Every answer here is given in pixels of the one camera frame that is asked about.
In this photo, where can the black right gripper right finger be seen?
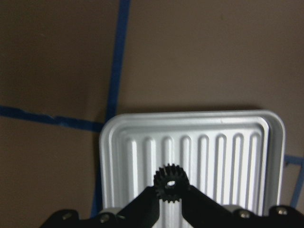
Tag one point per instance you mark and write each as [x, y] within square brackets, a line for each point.
[200, 211]

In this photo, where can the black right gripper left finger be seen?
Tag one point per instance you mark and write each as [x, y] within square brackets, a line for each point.
[142, 212]

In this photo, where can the black bearing gear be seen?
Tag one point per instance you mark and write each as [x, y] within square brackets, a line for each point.
[170, 183]

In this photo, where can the silver ribbed metal tray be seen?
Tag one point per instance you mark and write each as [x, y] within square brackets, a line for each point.
[234, 157]

